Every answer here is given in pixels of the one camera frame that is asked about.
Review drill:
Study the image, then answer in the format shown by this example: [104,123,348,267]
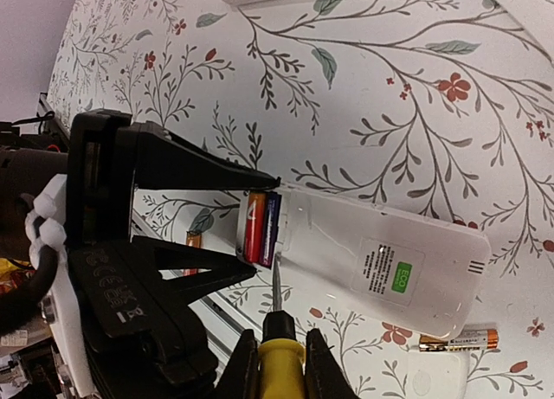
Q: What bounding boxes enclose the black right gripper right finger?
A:
[305,328,357,399]

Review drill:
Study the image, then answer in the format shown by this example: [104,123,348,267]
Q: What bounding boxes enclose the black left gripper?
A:
[0,108,282,309]

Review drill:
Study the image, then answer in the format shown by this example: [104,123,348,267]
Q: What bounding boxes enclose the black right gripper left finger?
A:
[211,329,260,399]

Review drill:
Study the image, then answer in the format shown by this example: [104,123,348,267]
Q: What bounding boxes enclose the orange AAA battery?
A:
[184,230,203,275]

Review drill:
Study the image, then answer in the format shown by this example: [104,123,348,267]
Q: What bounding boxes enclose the yellow handled screwdriver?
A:
[258,254,306,399]

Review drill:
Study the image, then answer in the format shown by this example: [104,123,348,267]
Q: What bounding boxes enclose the small white remote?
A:
[235,185,492,340]

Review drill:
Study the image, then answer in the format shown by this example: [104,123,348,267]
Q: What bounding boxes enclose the white slim battery cover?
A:
[494,0,553,64]

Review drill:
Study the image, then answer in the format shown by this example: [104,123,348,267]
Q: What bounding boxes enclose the red purple batteries in remote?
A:
[244,192,267,264]

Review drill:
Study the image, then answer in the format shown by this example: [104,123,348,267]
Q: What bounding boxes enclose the purple AAA battery in remote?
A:
[259,192,281,268]

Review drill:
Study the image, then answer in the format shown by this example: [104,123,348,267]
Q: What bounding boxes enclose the snack bags pile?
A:
[0,258,35,294]

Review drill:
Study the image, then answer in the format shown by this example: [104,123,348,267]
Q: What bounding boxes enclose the floral patterned table mat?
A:
[48,0,553,398]

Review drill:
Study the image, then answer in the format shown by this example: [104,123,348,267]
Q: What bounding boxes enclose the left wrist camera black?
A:
[25,173,220,399]

